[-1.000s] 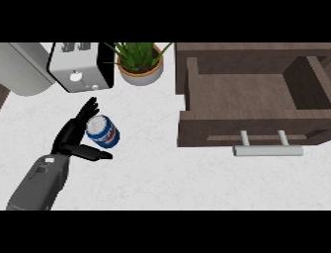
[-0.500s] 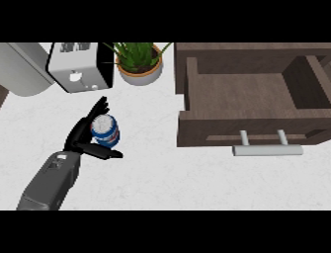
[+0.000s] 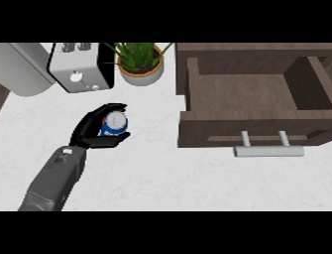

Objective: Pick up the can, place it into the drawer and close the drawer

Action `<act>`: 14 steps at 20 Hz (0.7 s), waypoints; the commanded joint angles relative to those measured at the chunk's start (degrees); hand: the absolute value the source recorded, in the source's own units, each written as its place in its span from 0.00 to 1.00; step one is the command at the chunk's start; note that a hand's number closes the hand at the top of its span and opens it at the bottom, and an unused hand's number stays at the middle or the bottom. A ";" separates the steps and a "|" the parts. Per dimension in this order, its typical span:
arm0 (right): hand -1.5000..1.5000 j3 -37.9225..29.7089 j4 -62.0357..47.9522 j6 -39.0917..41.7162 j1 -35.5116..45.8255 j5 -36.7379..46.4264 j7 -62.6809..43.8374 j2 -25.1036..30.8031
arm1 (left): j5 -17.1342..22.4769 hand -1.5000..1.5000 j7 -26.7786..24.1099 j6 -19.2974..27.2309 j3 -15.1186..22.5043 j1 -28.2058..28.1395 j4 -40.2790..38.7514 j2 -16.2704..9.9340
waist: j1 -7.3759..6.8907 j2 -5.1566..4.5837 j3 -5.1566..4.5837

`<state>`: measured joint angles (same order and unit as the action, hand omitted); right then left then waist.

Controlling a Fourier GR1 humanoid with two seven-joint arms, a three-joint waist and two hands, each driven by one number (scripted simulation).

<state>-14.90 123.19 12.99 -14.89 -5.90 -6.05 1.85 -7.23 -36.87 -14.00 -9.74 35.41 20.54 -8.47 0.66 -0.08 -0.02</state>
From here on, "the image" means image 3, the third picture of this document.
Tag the green plant in white pot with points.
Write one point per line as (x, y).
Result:
(139, 64)

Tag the brown wooden cabinet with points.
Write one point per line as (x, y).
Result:
(260, 53)

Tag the open brown wooden drawer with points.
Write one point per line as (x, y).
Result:
(260, 99)

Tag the white toaster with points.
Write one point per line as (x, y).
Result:
(81, 67)

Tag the pale grey rounded appliance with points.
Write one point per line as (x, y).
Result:
(15, 67)

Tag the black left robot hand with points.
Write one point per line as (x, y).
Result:
(90, 137)

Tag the blue and white can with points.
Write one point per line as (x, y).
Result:
(113, 125)

